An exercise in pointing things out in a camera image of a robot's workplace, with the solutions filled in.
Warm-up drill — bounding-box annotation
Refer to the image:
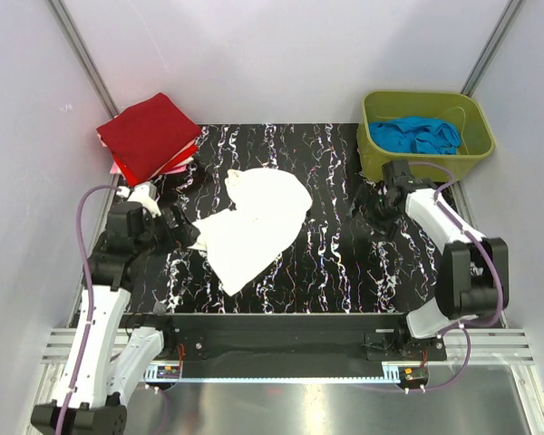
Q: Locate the grey slotted cable duct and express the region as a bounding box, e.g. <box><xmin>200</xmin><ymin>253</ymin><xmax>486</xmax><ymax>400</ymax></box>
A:
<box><xmin>144</xmin><ymin>362</ymin><xmax>402</xmax><ymax>384</ymax></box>

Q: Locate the right aluminium frame post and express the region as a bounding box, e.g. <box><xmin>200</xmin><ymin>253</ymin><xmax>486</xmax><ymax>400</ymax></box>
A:
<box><xmin>461</xmin><ymin>0</ymin><xmax>526</xmax><ymax>97</ymax></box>

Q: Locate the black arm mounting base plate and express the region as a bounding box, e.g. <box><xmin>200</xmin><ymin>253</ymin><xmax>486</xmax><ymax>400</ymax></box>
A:
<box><xmin>120</xmin><ymin>314</ymin><xmax>447</xmax><ymax>363</ymax></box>

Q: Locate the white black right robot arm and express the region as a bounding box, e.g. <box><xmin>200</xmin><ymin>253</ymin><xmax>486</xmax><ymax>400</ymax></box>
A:
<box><xmin>350</xmin><ymin>185</ymin><xmax>509</xmax><ymax>342</ymax></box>

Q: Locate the white t-shirt with robot print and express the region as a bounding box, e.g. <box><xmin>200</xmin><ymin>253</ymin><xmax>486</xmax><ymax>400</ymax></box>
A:
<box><xmin>191</xmin><ymin>168</ymin><xmax>313</xmax><ymax>296</ymax></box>

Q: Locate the left aluminium frame post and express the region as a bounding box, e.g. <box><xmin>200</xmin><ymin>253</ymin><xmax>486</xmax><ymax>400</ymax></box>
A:
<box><xmin>45</xmin><ymin>0</ymin><xmax>119</xmax><ymax>118</ymax></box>

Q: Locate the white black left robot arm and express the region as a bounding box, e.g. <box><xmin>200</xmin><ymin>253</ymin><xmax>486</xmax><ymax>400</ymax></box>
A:
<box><xmin>31</xmin><ymin>200</ymin><xmax>199</xmax><ymax>434</ymax></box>

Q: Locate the folded pink t-shirt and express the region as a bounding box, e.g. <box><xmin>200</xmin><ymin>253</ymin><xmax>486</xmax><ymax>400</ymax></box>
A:
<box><xmin>110</xmin><ymin>157</ymin><xmax>194</xmax><ymax>175</ymax></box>

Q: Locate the olive green plastic bin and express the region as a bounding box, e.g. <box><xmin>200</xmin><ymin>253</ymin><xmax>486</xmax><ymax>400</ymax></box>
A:
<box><xmin>357</xmin><ymin>91</ymin><xmax>495</xmax><ymax>182</ymax></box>

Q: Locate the crumpled blue t-shirt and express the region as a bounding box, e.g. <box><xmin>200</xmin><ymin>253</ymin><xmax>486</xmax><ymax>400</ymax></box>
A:
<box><xmin>368</xmin><ymin>116</ymin><xmax>461</xmax><ymax>155</ymax></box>

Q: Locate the aluminium frame post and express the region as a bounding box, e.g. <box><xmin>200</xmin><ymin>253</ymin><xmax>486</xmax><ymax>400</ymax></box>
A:
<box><xmin>45</xmin><ymin>0</ymin><xmax>119</xmax><ymax>118</ymax></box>
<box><xmin>461</xmin><ymin>0</ymin><xmax>526</xmax><ymax>97</ymax></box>

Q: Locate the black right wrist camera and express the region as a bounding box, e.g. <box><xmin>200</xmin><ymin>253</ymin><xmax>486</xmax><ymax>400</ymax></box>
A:
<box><xmin>382</xmin><ymin>159</ymin><xmax>432</xmax><ymax>207</ymax></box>

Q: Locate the folded dark red t-shirt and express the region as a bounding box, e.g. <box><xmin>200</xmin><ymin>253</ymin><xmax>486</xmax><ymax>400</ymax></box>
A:
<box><xmin>96</xmin><ymin>92</ymin><xmax>201</xmax><ymax>178</ymax></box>

